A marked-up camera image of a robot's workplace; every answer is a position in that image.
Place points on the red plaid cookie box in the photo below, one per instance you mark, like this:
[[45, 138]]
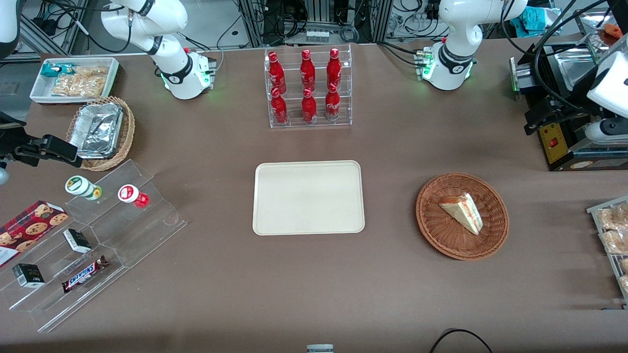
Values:
[[29, 228]]

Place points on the black hot food display case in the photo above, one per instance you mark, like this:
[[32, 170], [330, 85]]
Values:
[[559, 152]]

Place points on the orange fried food piece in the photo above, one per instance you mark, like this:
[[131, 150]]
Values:
[[613, 29]]

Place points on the clear acrylic bottle rack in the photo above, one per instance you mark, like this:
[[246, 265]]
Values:
[[343, 59]]

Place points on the teal snack packet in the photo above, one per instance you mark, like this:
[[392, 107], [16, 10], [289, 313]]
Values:
[[51, 69]]

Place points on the silver foil container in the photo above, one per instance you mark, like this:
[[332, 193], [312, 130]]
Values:
[[95, 130]]

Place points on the round brown wicker basket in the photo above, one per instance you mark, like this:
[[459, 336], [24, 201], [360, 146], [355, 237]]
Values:
[[441, 235]]

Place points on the red cola bottle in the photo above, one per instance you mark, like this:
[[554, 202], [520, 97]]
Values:
[[307, 71], [334, 68], [332, 104], [276, 73], [279, 109], [309, 108]]

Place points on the light oval wicker basket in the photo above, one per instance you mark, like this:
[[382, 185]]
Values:
[[128, 127]]

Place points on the snickers chocolate bar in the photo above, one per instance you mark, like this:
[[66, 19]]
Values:
[[81, 275]]

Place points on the green lid yogurt cup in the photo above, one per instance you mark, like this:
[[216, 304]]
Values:
[[80, 186]]

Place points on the red lid yogurt cup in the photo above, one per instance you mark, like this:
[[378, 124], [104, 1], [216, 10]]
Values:
[[129, 193]]

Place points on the bagged bread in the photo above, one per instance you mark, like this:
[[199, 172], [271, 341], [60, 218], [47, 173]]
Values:
[[615, 218], [617, 242]]

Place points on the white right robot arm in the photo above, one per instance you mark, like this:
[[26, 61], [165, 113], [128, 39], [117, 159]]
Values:
[[169, 29]]

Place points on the cream rectangular serving tray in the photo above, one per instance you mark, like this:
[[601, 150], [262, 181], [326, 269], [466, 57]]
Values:
[[308, 198]]

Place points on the white rectangular snack bin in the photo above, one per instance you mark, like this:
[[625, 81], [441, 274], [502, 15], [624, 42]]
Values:
[[39, 90]]

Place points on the clear acrylic stepped stand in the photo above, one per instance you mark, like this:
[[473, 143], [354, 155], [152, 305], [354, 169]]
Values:
[[54, 306], [147, 230]]

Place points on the small grey device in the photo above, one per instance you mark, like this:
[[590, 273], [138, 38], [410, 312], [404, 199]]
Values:
[[320, 349]]

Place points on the triangular sandwich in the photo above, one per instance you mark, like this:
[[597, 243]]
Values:
[[463, 213]]

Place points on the tray of pastries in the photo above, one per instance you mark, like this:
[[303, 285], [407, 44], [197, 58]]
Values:
[[596, 212]]

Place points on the steel food pan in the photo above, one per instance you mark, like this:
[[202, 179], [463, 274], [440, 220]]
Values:
[[576, 68]]

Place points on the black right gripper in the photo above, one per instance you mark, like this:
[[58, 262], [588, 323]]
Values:
[[11, 141]]

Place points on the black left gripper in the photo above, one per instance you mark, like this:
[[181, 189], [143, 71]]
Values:
[[575, 105]]

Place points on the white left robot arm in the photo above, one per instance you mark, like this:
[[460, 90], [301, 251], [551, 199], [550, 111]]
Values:
[[454, 29]]

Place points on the small black box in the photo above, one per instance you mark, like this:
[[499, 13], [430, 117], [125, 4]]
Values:
[[28, 275], [77, 240]]

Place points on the grey power strip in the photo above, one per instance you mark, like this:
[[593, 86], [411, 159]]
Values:
[[317, 35]]

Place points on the clear bag of chips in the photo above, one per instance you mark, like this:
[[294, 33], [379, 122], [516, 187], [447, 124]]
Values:
[[81, 84]]

